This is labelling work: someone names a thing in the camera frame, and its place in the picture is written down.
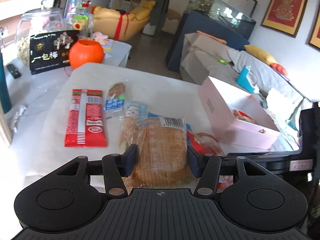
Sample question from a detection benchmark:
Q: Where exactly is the red white snack bag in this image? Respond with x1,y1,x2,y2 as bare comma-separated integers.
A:
187,129,233,193

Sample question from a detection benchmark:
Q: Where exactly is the round bread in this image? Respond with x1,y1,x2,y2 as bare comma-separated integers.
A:
120,116,199,192

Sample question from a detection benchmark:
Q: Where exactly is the red long snack packet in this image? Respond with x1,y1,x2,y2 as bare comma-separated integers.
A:
65,89,108,148

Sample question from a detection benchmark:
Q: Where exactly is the blue seaweed snack bag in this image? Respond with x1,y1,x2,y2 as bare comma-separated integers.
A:
121,101,158,120

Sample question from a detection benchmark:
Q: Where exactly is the blueberry lollipop snack packet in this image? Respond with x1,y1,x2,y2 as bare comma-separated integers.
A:
104,82,126,119

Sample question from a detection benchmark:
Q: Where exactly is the pink cardboard box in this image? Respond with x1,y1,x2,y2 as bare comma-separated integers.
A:
198,76,280,150

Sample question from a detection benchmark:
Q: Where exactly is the grey covered sofa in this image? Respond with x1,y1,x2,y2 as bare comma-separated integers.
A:
179,31,313,106

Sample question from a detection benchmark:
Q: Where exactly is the white coffee table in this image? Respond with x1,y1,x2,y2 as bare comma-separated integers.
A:
103,41,132,68

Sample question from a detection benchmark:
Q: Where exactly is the orange pumpkin container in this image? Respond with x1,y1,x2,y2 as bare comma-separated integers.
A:
68,39,104,69

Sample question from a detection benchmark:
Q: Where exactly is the yellow cushion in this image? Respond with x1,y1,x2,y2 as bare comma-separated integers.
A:
245,45,278,66

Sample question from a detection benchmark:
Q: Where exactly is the teal water bottle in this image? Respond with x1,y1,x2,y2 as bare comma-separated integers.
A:
0,53,12,114

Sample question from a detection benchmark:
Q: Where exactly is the pink plush toy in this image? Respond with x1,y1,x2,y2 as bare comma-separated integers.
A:
91,31,109,46

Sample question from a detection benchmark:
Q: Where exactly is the black tea box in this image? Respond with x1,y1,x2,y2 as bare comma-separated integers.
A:
29,30,80,75

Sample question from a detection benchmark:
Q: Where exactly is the black remote control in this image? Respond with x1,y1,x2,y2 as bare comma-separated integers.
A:
7,63,21,79

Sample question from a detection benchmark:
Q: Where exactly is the yellow leather armchair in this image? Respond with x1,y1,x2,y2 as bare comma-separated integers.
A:
93,0,157,42

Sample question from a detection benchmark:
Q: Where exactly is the blue fish tank cabinet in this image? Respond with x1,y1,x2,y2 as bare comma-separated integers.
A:
165,0,258,73

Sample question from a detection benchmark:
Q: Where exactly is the dark coat on stand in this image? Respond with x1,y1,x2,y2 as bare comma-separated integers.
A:
149,0,170,32

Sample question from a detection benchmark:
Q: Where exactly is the large glass jar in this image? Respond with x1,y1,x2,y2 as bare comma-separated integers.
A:
15,8,65,66

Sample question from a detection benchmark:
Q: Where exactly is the red framed wall picture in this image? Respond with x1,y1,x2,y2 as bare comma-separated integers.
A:
261,0,308,37

